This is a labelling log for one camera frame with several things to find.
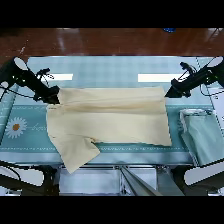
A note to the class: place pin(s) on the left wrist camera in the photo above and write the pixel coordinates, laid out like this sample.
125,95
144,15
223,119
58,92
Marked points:
43,71

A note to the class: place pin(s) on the pale green garment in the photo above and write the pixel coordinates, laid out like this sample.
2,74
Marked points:
203,136

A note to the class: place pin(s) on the silver frame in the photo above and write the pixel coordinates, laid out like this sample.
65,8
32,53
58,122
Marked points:
86,181

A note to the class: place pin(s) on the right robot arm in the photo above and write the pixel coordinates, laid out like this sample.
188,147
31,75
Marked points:
208,75

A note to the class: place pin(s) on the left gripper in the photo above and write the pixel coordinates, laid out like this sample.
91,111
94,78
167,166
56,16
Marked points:
50,95

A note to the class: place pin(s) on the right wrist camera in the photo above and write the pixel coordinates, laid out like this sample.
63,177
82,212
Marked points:
187,66

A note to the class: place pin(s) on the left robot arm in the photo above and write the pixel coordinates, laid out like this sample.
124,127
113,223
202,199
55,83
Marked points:
23,76

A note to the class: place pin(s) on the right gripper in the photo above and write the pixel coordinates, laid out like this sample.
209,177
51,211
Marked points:
178,88

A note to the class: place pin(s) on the pale yellow shirt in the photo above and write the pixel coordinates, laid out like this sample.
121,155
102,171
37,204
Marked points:
110,116

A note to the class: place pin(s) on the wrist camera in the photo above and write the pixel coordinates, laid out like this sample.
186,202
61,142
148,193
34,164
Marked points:
187,66
43,71

